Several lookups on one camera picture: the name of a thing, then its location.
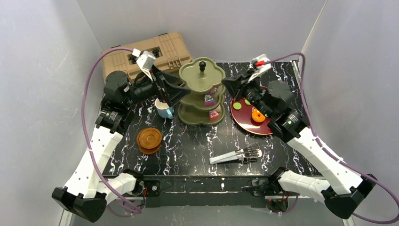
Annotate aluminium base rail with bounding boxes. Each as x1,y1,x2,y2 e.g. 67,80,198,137
59,176,356,226

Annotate tan plastic toolbox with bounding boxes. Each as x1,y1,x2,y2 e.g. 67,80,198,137
101,32,192,81

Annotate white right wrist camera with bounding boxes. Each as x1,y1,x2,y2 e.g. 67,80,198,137
248,54,271,82

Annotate blue mug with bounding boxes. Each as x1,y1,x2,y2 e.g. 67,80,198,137
154,98,174,119

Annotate purple frosted cake slice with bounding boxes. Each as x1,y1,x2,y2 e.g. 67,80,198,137
204,94,215,107

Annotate red round lacquer tray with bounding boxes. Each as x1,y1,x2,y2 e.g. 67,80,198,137
230,98,273,136

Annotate green macaron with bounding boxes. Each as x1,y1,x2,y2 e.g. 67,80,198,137
233,102,242,111

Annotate stacked brown wooden coasters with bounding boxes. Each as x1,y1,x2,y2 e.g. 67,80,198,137
136,128,162,155

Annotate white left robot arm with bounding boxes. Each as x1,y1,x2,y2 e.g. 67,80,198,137
52,71,191,222

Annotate green three-tier serving stand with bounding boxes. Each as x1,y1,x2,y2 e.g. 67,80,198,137
177,57,226,126

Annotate orange glazed donut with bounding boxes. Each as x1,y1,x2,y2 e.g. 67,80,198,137
251,109,266,123

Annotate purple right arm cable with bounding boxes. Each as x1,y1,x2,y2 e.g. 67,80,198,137
258,51,399,225

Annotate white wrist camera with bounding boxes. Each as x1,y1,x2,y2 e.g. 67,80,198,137
132,48,156,78
248,54,271,82

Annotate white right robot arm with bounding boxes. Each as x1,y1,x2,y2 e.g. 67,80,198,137
222,77,375,219

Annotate white sugared cake piece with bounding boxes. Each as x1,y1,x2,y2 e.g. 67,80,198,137
215,105,221,113

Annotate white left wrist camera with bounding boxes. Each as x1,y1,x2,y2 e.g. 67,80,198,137
132,48,156,78

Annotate pink sprinkled cake slice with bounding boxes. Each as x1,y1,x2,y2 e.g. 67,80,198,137
209,110,220,121

